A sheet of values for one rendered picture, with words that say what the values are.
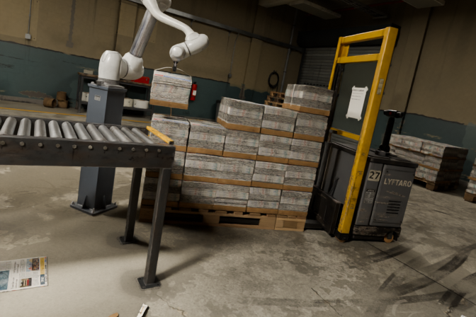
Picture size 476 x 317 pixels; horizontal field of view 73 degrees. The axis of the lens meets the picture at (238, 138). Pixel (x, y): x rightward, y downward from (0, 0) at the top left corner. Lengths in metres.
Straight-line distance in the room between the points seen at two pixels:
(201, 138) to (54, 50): 6.74
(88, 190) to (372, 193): 2.39
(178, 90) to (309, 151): 1.22
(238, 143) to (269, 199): 0.58
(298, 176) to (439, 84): 6.40
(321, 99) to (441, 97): 6.14
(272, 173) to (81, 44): 7.00
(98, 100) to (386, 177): 2.49
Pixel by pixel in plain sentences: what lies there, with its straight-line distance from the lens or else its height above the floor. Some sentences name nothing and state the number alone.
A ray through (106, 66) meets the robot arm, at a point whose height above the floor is 1.15.
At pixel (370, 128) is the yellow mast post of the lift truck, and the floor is 1.03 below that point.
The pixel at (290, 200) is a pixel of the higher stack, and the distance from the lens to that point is 2.91.
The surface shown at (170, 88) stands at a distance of 2.47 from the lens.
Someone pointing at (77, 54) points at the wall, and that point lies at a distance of 8.94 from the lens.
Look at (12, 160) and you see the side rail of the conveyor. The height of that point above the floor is 0.70.
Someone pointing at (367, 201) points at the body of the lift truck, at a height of 0.39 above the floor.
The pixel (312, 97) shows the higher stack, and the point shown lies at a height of 1.20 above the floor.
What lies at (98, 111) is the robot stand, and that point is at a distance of 2.67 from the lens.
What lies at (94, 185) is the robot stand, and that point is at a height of 0.23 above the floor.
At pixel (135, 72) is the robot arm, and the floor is 1.14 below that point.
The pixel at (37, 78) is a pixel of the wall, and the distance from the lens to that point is 8.92.
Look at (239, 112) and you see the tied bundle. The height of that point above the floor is 0.97.
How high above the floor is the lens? 1.15
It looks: 8 degrees down
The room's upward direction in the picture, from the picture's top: 10 degrees clockwise
